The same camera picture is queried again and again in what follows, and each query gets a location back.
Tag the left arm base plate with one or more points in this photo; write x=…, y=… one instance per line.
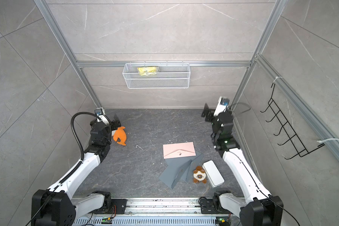
x=115, y=206

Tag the pink envelope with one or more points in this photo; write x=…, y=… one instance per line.
x=178, y=150

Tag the yellow packet in basket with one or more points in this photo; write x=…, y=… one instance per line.
x=148, y=70

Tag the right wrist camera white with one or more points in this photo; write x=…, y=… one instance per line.
x=223, y=103

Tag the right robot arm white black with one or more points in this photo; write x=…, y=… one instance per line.
x=257, y=207

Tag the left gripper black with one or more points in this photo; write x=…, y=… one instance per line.
x=113, y=124

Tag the black wire hook rack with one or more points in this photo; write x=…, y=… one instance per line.
x=286, y=128

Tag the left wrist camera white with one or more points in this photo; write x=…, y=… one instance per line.
x=101, y=114

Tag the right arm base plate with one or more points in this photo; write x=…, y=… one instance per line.
x=207, y=206

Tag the orange shark plush toy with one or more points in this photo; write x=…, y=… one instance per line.
x=120, y=136

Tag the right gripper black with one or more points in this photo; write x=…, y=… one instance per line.
x=210, y=113

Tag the white rectangular box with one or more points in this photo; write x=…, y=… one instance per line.
x=213, y=174

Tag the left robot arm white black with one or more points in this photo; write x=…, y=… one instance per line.
x=54, y=206

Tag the brown white bear plush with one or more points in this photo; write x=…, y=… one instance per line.
x=199, y=175

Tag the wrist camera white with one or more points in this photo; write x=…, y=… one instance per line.
x=223, y=103
x=101, y=114

